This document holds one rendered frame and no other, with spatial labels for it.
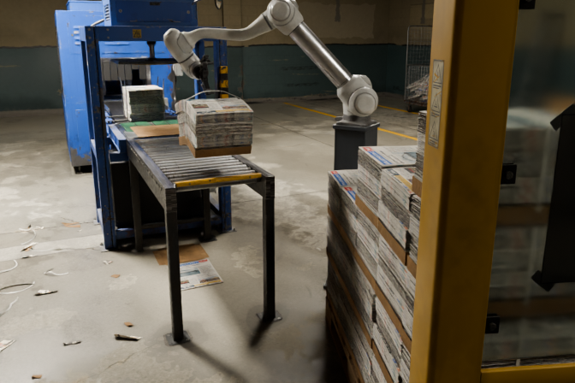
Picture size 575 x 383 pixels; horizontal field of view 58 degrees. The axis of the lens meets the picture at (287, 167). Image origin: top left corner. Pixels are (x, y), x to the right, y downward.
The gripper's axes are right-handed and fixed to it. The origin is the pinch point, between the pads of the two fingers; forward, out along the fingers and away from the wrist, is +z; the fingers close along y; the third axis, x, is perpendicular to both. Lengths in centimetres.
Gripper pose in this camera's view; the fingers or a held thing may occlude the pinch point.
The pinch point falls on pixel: (210, 77)
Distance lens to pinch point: 262.1
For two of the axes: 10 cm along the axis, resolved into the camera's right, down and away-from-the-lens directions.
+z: 4.1, 3.0, -8.6
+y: 0.0, 9.5, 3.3
